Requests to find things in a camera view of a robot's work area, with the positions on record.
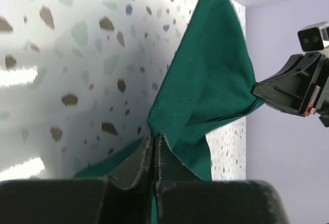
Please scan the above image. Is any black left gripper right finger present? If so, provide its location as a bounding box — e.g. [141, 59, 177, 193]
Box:
[154, 134, 289, 224]

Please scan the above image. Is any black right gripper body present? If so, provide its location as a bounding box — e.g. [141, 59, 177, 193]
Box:
[308, 57, 328, 128]

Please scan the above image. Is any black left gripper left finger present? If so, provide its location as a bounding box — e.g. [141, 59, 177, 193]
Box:
[1, 135, 154, 223]

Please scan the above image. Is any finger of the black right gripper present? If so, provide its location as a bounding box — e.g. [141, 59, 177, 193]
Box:
[252, 51, 324, 117]

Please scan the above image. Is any green surgical cloth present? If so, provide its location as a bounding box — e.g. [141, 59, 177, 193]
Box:
[73, 0, 265, 224]

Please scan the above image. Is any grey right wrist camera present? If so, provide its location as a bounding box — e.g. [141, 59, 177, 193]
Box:
[298, 21, 328, 52]

